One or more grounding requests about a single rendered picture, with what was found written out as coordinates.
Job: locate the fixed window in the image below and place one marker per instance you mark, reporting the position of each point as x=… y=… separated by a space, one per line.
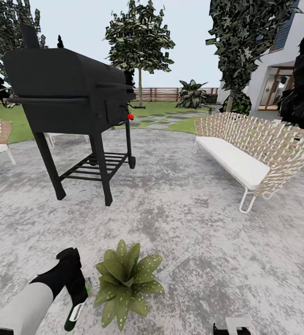
x=246 y=88

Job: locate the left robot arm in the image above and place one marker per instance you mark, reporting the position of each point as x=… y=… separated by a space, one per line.
x=25 y=312

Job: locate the door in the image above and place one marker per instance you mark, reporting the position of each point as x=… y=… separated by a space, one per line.
x=279 y=80

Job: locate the insectifuge atomizer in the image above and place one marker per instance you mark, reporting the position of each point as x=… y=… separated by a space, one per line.
x=73 y=317

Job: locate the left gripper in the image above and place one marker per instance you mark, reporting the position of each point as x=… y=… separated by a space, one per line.
x=77 y=291

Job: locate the charcoal grill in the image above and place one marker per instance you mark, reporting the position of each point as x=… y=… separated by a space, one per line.
x=65 y=92

